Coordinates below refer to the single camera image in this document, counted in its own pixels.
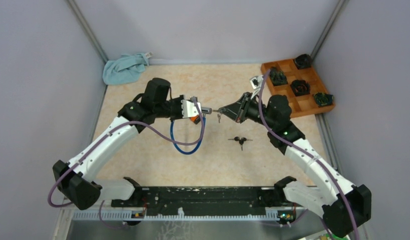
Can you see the dark green object right tray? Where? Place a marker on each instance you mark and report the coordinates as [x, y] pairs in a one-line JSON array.
[[323, 99]]

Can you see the orange black padlock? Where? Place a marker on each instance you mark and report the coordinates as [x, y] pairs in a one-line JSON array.
[[196, 119]]

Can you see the wooden compartment tray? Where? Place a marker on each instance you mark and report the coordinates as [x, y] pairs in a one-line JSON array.
[[303, 105]]

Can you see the dark green object left tray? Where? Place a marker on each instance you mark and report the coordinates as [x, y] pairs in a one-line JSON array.
[[277, 77]]

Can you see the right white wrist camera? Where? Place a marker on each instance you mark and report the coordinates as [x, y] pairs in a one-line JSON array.
[[256, 81]]

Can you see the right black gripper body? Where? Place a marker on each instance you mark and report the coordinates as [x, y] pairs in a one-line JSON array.
[[253, 111]]

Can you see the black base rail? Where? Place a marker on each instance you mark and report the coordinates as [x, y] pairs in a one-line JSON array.
[[207, 201]]

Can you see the light blue towel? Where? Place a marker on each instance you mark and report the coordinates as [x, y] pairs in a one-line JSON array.
[[125, 70]]

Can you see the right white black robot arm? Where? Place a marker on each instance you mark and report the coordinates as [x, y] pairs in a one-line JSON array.
[[342, 205]]

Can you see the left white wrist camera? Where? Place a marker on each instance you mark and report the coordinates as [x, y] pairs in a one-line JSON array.
[[190, 109]]

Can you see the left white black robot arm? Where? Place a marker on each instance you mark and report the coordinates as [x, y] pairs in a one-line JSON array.
[[76, 178]]

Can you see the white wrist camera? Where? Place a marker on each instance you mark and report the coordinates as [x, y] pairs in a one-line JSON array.
[[190, 109], [256, 81]]

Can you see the dark green object tray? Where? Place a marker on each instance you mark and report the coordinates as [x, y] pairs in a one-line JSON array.
[[323, 99], [277, 77]]

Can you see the black key bunch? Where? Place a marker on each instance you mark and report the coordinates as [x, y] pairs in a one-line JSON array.
[[240, 140]]

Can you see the dark object top tray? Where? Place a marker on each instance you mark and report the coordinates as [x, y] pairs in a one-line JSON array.
[[303, 61]]

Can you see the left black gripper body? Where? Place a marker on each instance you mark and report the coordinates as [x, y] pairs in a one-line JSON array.
[[173, 108]]

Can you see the dark object centre tray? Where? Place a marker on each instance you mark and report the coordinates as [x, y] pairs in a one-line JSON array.
[[300, 87]]

